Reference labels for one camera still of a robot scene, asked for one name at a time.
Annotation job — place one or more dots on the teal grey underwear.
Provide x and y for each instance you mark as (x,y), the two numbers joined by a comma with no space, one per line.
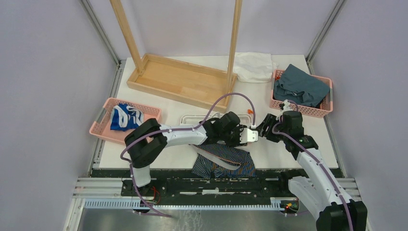
(300,87)

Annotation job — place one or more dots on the pink basket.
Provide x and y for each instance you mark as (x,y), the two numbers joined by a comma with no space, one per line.
(325,107)
(102,126)

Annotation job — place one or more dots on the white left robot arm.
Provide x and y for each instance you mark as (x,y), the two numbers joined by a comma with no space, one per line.
(216,140)

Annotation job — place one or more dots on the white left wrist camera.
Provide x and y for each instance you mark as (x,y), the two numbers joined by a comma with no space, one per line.
(248,135)

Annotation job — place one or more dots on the white slotted cable duct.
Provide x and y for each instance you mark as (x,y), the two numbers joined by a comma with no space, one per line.
(274,205)

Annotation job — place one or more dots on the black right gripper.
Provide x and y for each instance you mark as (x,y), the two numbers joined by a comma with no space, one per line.
(269,120)

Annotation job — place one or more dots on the white folded cloth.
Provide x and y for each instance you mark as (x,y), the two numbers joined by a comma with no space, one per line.
(254,67)

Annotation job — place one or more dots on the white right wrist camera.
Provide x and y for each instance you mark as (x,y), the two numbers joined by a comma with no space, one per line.
(286,106)

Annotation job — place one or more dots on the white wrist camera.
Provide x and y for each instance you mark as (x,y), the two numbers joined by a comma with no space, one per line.
(248,135)
(286,106)

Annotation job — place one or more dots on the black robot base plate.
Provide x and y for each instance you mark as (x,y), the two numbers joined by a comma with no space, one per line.
(182,187)

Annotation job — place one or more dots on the pink basket right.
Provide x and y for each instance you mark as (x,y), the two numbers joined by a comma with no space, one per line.
(325,107)

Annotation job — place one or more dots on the wooden hanger rack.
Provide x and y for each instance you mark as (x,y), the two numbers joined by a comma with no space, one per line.
(180,81)

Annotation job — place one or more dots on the white plastic clip hanger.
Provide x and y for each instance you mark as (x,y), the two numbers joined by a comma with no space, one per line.
(193,119)

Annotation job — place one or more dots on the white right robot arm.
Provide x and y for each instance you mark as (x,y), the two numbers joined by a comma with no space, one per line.
(327,201)

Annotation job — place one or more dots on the navy striped boxer underwear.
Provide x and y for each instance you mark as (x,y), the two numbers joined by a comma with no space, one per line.
(219,161)

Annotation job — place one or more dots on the blue white underwear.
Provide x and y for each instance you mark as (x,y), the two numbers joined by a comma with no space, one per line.
(125,117)

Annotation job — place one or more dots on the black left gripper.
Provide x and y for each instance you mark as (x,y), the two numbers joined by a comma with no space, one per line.
(236,143)

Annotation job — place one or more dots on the pink basket left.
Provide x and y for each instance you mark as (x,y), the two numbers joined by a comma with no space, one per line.
(102,126)

